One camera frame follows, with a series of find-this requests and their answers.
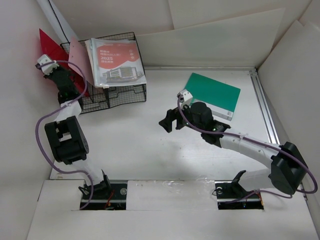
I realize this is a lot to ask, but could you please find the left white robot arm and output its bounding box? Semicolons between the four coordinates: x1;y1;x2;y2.
44;66;112;199

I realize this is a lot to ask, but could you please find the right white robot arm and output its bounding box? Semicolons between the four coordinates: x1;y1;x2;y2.
159;102;308;197

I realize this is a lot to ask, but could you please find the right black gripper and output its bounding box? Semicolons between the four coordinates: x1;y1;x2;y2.
158;100;204;133

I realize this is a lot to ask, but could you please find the clear sleeve map brochure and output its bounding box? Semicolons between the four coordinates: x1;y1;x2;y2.
85;39;95;86

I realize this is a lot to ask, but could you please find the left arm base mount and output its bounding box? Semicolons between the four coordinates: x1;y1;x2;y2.
78;171;128;211

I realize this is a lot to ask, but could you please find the black wire mesh organizer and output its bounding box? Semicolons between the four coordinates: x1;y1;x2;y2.
60;31;147;114

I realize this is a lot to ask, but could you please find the clear sleeve orange 2025 brochure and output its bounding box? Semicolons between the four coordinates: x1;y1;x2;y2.
91;38;147;89

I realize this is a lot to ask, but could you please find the aluminium rail right side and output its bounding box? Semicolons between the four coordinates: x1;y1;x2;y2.
248;69;308;201

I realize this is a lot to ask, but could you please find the red plastic folder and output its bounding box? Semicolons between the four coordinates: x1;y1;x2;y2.
39;29;85;93

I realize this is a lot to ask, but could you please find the green plastic folder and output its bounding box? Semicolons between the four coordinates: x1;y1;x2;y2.
184;73;241;121

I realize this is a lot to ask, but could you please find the pink paper folder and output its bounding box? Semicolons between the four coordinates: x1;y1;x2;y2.
68;37;95;86

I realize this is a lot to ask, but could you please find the black hanging cable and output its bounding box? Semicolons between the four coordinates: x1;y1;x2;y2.
47;0;71;43

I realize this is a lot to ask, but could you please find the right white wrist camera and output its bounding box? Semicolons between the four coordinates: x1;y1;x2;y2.
177;89;193;108

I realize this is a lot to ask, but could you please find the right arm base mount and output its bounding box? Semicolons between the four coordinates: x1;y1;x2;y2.
212;170;264;210

